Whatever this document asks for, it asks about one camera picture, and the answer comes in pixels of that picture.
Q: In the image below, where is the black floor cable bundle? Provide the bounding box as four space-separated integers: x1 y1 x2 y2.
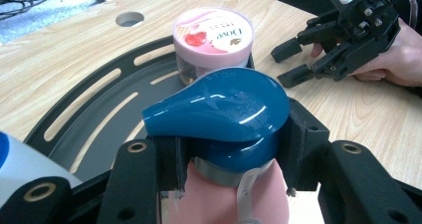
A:
0 0 73 22

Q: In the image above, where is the black slotted corner shelf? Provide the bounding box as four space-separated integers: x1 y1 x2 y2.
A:
24 34 257 205

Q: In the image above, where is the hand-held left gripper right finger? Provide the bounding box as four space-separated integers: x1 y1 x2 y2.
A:
276 97 331 192

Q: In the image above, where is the white bottle with blue cap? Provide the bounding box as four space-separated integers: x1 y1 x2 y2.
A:
0 130 84 209

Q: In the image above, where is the pink bottle with blue pump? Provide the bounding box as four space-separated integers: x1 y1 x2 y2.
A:
141 67 292 224

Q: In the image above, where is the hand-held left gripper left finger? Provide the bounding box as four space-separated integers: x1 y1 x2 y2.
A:
148 135 193 192

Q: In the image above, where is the clear jar with pink lid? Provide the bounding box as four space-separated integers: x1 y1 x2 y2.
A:
171 7 256 87

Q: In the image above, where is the right hand-held gripper cable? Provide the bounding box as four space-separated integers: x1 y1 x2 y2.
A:
379 0 420 21

